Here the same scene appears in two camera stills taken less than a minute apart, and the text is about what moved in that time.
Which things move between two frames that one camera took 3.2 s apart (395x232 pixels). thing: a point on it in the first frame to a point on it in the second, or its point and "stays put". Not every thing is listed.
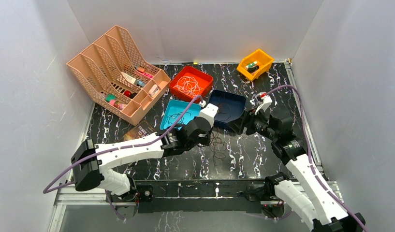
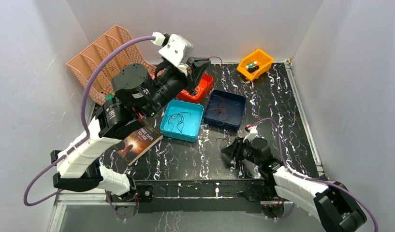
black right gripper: x=246 y=119 to x=235 y=149
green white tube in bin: x=251 y=65 stays put
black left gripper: x=205 y=137 to x=190 y=75
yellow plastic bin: x=264 y=60 stays put
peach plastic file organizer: x=115 y=73 stays put
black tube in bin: x=252 y=69 stays put
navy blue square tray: x=229 y=105 stays put
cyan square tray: x=172 y=109 stays put
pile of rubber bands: x=217 y=146 to x=221 y=100
